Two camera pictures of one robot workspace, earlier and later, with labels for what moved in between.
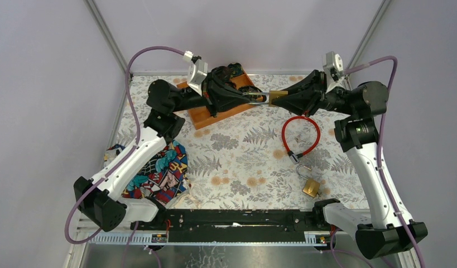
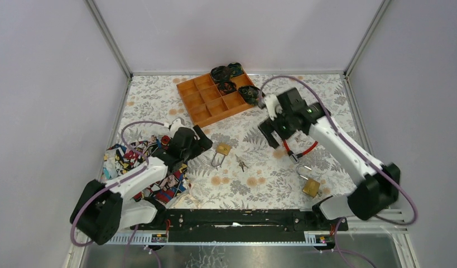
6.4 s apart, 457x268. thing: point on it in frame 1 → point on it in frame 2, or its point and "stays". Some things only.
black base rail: x=243 y=225 stays
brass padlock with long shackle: x=271 y=95 → x=222 y=148
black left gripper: x=210 y=94 → x=198 y=140
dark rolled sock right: x=254 y=97 stays
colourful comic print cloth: x=162 y=176 stays
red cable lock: x=294 y=158 stays
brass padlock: x=311 y=187 stays
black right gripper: x=298 y=100 → x=268 y=127
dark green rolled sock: x=235 y=69 stays
